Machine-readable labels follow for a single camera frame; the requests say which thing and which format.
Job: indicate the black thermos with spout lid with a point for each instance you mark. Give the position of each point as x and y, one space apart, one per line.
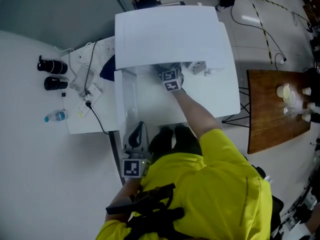
53 66

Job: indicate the grey white adapter box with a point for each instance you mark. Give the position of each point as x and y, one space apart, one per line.
198 67

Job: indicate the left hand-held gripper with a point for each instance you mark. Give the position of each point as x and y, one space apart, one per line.
131 167

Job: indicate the large white box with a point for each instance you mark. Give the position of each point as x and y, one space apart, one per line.
170 36

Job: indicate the person's yellow shirt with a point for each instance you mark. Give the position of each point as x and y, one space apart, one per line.
212 184

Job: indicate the dark blue cloth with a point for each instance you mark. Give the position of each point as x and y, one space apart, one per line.
108 70

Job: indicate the wooden table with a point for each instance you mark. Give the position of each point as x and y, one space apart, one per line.
270 124

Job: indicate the black metal table legs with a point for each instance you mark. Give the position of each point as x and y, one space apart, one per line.
246 107

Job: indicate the person's left forearm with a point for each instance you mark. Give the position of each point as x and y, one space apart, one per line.
122 194

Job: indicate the clear plastic water bottle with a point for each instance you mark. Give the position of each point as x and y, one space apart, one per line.
57 115

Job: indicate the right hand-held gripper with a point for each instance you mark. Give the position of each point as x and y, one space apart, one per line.
171 80

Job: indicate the white power strip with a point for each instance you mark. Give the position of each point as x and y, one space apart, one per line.
87 101

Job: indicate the white side table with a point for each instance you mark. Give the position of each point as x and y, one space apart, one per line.
75 126

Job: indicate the black thermos bottle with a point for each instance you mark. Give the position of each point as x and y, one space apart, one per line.
55 83

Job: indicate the yellow black striped floor tape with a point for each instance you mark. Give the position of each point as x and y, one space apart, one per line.
262 26

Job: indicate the small white plug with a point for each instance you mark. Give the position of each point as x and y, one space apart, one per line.
210 72

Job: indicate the person's right leg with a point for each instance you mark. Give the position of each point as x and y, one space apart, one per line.
186 139

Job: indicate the person's right forearm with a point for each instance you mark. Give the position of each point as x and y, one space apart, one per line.
197 114

